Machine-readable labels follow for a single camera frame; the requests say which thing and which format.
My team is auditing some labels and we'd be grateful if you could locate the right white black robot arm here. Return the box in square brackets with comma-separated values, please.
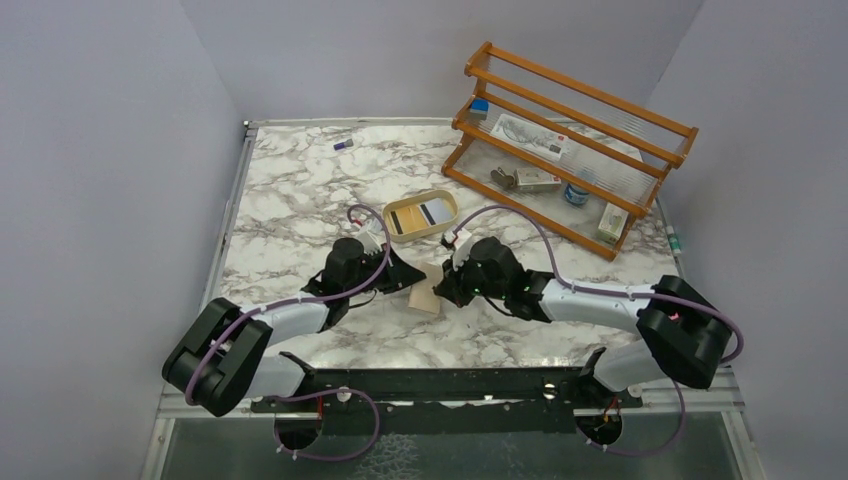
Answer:
[433, 237, 733, 398]

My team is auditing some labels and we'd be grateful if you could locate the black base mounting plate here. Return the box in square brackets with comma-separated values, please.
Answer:
[250, 366, 643, 446]

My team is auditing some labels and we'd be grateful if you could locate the small grey box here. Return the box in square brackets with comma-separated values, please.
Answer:
[514, 167, 561, 192]

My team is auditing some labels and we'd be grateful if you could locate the beige oval tray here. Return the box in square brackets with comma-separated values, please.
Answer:
[382, 189, 459, 243]

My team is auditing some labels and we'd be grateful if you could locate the blue grey eraser block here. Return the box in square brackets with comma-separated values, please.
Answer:
[468, 98, 489, 121]

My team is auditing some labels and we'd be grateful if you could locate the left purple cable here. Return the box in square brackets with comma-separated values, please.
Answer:
[184, 203, 393, 463]

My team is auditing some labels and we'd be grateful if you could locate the green white small box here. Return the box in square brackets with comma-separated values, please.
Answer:
[595, 203, 629, 245]

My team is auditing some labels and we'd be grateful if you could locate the yellow card with black stripe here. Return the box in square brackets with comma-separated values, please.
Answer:
[389, 204, 429, 235]

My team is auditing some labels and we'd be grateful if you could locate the orange wooden shelf rack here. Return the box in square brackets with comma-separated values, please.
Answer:
[442, 42, 698, 260]

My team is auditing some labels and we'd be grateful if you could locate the beige card holder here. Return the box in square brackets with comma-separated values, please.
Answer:
[408, 262, 443, 315]

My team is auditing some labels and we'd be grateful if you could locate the clear printed packet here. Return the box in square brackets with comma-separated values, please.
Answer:
[490, 113, 571, 162]

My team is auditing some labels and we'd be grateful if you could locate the metal binder clip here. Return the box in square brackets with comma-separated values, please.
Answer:
[490, 168, 517, 190]

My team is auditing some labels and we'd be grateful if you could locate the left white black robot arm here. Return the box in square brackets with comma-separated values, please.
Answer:
[162, 237, 426, 417]

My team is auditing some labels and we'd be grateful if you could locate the green white tube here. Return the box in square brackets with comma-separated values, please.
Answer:
[665, 225, 682, 256]

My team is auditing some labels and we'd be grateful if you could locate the grey card in tray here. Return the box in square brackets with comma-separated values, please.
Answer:
[419, 198, 454, 226]

